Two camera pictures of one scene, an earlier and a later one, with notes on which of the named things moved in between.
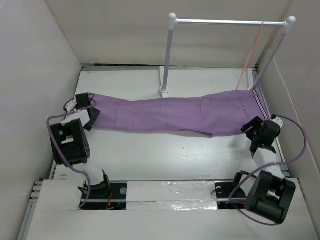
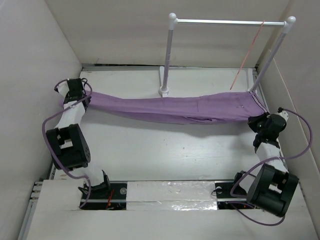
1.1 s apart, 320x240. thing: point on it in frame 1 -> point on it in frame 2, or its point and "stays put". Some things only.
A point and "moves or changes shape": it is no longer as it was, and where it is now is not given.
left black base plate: x=107 y=195 stays put
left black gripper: x=89 y=125 -> x=88 y=98
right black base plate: x=223 y=191 stays put
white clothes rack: x=173 y=21 stays put
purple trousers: x=207 y=115 moves or changes shape
